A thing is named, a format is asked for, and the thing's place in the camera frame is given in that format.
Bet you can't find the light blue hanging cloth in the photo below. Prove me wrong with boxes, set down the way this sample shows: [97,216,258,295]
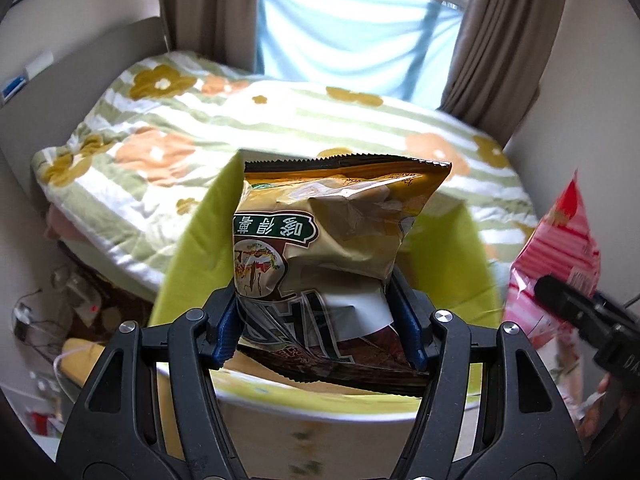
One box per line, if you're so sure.
[255,0,463,108]

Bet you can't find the pink cloth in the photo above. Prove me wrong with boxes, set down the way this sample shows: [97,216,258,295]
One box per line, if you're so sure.
[44,205,76,246]

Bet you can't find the brown curtain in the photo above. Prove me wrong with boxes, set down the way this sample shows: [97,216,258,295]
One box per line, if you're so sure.
[440,0,571,146]
[155,0,263,73]

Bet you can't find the person's right hand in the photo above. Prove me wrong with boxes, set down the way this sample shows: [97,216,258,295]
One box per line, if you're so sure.
[575,374,622,442]

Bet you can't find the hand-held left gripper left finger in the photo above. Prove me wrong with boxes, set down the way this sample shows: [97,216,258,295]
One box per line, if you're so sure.
[57,285,251,480]

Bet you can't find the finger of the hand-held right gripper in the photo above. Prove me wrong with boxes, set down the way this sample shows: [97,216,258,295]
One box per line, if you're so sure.
[532,274,600,332]

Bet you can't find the beige headboard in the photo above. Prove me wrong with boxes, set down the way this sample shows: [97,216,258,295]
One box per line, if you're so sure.
[0,16,171,201]

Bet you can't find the gold brown chip bag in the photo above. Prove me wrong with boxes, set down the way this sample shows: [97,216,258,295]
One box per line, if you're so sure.
[232,154,453,398]

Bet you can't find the yellow-green cardboard box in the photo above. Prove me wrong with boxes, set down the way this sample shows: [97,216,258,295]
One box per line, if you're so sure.
[150,152,503,480]

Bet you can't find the small white box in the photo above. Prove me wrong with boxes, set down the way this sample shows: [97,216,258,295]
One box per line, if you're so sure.
[24,51,55,78]

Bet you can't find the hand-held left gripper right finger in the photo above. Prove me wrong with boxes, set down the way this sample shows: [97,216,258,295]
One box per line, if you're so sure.
[387,272,586,480]

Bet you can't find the small blue box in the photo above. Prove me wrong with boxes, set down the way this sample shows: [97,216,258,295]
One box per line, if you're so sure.
[1,76,27,100]

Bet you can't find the floral striped quilt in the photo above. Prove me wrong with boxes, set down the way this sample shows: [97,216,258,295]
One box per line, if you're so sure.
[32,50,538,306]

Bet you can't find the white power strip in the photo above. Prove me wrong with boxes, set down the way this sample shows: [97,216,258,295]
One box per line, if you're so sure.
[65,275,103,326]

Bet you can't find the pink striped snack packet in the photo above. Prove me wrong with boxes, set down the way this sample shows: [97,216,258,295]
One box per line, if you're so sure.
[502,170,603,411]

